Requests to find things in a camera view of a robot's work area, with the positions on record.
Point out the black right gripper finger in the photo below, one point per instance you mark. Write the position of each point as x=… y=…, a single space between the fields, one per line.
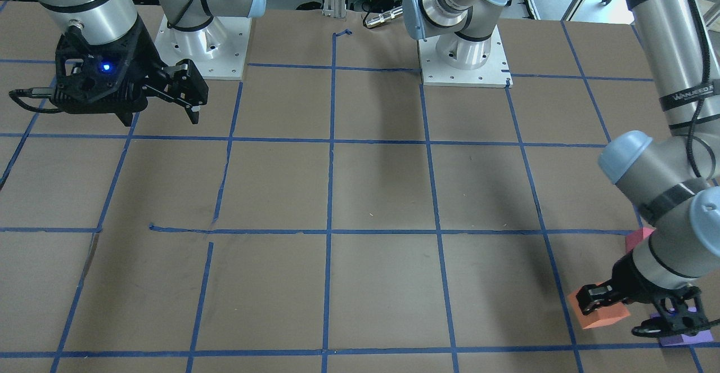
x=181 y=84

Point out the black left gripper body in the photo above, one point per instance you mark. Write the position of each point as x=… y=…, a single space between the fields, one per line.
x=625 y=277

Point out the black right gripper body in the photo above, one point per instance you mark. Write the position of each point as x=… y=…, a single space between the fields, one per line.
x=141 y=52

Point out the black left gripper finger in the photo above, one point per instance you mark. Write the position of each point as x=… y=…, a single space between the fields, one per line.
x=591 y=297
x=652 y=329

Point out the orange foam block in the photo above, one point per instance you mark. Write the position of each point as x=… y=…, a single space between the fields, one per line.
x=600 y=317

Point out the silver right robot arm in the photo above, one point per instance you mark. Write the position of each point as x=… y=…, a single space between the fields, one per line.
x=104 y=21

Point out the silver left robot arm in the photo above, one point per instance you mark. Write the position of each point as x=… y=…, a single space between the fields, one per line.
x=668 y=181

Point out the purple foam block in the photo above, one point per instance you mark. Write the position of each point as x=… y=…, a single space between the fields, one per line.
x=704 y=336

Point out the pink foam block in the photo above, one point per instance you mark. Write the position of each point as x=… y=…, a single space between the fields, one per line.
x=637 y=237

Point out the brown paper table cover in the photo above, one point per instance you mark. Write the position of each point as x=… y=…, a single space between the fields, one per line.
x=330 y=212

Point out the silver cylindrical connector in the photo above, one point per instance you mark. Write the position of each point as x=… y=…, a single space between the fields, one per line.
x=382 y=18

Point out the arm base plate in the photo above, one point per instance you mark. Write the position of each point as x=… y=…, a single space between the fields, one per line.
x=218 y=51
x=449 y=61

